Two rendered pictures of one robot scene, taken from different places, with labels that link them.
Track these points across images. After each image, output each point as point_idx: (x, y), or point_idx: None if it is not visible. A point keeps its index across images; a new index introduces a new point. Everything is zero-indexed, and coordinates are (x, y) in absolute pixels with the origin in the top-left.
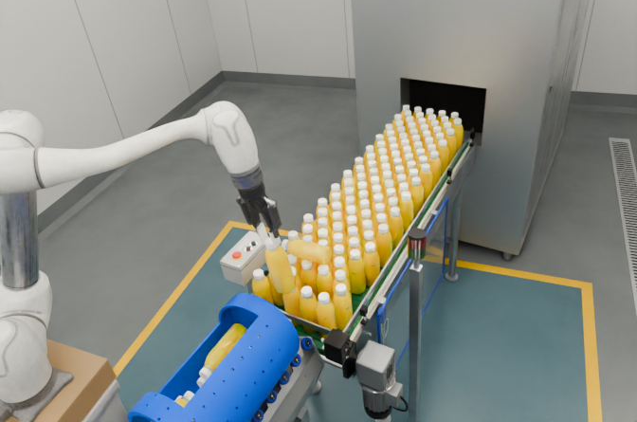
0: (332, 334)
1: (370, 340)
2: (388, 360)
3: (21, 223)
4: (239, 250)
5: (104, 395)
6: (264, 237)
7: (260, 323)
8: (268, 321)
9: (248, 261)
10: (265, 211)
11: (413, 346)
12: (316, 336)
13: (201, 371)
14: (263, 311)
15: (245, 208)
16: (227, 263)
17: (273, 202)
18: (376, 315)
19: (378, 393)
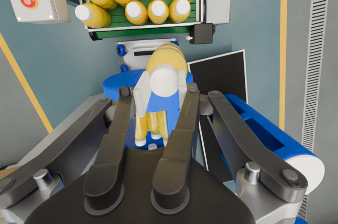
0: (197, 31)
1: None
2: (230, 9)
3: None
4: None
5: None
6: (148, 86)
7: (173, 114)
8: (177, 104)
9: None
10: (194, 152)
11: None
12: (167, 23)
13: (138, 145)
14: (166, 102)
15: (81, 159)
16: (31, 19)
17: (298, 209)
18: None
19: (216, 25)
